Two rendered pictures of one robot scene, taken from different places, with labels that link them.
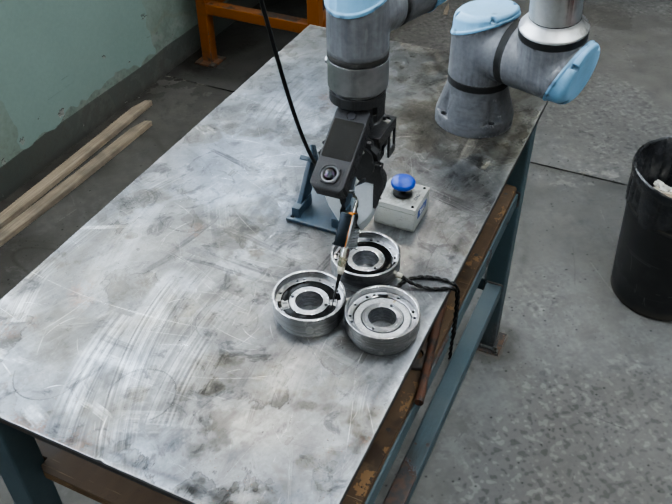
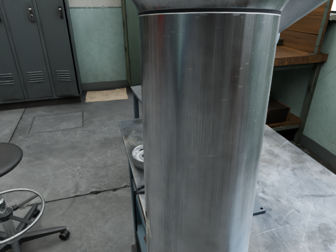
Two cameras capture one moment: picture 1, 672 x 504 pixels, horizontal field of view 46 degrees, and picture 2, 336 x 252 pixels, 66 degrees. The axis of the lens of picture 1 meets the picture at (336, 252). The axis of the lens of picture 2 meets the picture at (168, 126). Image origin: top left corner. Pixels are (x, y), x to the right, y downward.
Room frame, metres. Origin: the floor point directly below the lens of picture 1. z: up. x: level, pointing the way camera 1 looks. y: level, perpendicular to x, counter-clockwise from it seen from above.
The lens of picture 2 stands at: (1.34, -0.48, 1.30)
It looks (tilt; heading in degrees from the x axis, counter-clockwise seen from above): 28 degrees down; 138
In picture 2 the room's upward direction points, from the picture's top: straight up
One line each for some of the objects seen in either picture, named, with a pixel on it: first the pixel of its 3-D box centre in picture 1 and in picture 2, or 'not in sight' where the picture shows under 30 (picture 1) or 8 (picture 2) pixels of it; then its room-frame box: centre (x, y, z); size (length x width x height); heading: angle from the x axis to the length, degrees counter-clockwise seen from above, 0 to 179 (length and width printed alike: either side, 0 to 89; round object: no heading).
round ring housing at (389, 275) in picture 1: (365, 262); not in sight; (0.89, -0.04, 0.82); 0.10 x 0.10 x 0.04
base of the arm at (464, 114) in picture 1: (476, 95); not in sight; (1.34, -0.27, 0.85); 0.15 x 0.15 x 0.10
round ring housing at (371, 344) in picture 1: (382, 321); (148, 157); (0.77, -0.06, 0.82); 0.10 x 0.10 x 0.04
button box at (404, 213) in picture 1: (403, 201); not in sight; (1.04, -0.11, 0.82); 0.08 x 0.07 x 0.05; 155
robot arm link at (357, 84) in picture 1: (355, 71); not in sight; (0.88, -0.03, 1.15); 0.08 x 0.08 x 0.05
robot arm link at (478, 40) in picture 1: (486, 40); not in sight; (1.34, -0.28, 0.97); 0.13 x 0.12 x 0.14; 48
